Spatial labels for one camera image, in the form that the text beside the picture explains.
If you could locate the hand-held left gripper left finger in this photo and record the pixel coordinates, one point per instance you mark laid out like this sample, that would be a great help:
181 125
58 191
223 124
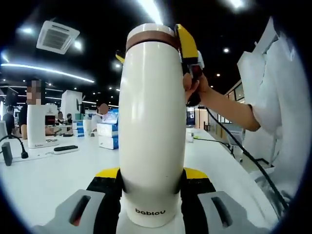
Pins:
102 195

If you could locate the person's right hand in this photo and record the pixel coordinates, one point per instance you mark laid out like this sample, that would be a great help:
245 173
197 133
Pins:
206 89

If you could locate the small blue and white box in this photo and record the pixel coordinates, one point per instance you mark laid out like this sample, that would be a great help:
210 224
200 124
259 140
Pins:
78 130

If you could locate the white water cup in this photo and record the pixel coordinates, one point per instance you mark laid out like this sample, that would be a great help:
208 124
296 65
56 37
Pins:
151 122

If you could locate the black and white oblong device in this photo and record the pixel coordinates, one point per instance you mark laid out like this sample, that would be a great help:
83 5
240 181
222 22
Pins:
65 148

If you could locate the white desktop water dispenser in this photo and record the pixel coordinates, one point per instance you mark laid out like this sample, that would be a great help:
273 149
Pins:
35 126

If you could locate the blue display kiosk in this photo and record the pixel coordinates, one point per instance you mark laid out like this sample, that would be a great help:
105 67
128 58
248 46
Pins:
190 117

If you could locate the white ceiling air conditioner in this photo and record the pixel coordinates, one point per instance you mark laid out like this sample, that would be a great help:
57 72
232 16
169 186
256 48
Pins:
57 37

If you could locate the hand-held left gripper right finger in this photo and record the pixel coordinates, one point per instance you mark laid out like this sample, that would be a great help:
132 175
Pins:
197 195

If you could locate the black power adapter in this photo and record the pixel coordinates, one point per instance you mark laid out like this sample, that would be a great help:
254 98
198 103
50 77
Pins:
6 153

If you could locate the white table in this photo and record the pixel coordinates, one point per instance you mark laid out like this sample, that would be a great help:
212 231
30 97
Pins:
61 175

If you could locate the white office chair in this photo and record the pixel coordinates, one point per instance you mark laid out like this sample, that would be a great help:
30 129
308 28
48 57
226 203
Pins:
235 136

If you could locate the blue and white tissue bundle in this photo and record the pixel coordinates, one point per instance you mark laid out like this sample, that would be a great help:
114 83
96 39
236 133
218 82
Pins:
107 143

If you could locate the small white object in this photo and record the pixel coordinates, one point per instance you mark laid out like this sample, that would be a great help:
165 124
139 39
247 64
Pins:
190 138

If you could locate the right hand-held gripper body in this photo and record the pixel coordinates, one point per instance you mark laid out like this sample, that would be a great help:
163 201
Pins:
196 72

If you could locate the black pillar-mounted monitor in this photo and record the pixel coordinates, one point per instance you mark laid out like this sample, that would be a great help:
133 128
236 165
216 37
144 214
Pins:
78 106

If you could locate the curved ceiling light strip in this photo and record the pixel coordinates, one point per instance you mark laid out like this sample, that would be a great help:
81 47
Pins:
48 70
151 11

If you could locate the white paper roll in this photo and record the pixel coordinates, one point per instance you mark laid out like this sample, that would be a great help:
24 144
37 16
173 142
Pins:
87 128

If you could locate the white brown-banded cup lid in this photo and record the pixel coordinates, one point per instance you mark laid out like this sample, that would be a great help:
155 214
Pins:
151 37

